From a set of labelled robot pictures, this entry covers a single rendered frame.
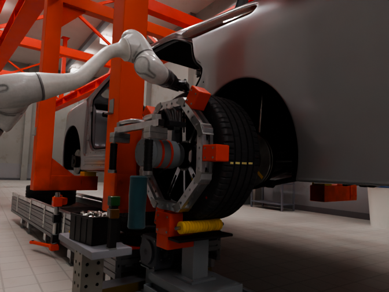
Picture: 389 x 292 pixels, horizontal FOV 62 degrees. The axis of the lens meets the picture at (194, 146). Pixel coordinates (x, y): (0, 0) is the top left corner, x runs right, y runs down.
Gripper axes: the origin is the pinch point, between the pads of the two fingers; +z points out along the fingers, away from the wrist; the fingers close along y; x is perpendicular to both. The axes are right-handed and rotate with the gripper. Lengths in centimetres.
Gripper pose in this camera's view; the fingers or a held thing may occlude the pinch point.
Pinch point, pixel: (187, 90)
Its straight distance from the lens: 172.4
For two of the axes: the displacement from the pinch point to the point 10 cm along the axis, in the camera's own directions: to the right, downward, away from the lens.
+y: 8.9, -0.6, -4.4
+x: 0.0, -9.9, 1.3
